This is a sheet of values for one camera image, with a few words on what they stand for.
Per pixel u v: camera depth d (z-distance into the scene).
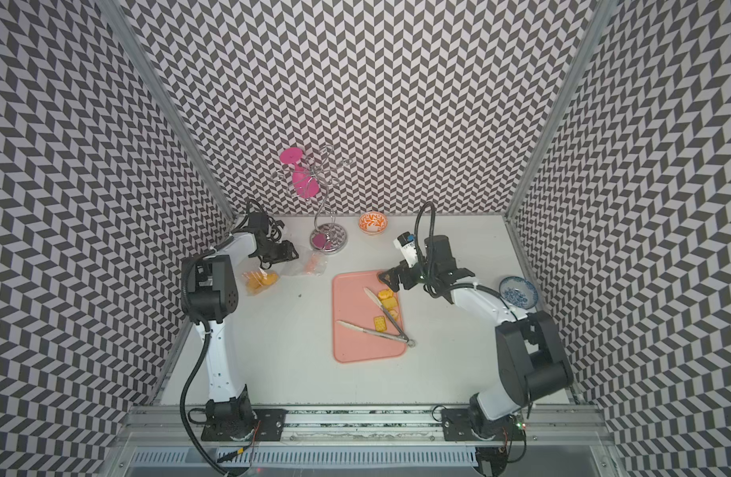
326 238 1.12
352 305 0.94
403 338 0.85
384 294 0.95
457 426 0.72
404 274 0.76
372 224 1.13
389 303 0.94
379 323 0.90
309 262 1.02
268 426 0.73
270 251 0.91
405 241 0.77
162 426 0.74
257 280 0.96
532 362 0.44
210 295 0.59
